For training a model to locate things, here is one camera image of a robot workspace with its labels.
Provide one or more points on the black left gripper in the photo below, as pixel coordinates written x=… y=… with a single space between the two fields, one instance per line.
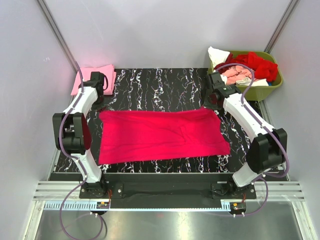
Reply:
x=99 y=107

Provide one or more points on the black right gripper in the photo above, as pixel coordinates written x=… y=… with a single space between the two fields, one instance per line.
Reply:
x=209 y=105

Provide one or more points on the magenta t shirt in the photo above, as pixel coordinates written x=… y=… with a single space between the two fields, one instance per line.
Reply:
x=129 y=136

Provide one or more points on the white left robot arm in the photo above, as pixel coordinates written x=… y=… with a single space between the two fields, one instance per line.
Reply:
x=72 y=135

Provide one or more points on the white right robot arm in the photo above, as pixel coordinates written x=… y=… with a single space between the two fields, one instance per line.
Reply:
x=267 y=153

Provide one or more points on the peach garment in basket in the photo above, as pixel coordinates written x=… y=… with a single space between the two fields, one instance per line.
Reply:
x=237 y=75

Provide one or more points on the folded pink t shirt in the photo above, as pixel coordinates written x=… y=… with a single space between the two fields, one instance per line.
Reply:
x=107 y=70

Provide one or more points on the dark red garment in basket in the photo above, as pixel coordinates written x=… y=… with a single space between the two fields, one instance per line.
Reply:
x=221 y=67

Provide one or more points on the black marbled table mat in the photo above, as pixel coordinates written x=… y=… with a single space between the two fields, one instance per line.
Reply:
x=173 y=90

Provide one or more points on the white cloth in basket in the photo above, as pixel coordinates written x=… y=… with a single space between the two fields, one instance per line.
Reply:
x=217 y=56

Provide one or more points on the olive green plastic basket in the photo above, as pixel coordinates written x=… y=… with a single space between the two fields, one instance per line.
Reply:
x=259 y=89

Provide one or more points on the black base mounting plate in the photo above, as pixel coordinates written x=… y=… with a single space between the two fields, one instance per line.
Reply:
x=167 y=190

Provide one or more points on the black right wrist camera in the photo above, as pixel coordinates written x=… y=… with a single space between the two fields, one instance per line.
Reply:
x=216 y=85

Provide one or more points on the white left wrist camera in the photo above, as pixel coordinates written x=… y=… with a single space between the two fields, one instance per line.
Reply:
x=98 y=78

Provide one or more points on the aluminium frame rail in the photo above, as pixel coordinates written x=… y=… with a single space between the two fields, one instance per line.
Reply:
x=273 y=191

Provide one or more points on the left aluminium corner post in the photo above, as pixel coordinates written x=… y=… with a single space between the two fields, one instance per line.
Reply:
x=44 y=8

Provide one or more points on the aluminium corner post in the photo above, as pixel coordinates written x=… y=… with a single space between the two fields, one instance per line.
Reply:
x=44 y=8
x=292 y=5

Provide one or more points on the right aluminium corner post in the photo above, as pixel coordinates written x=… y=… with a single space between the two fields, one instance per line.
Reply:
x=292 y=5

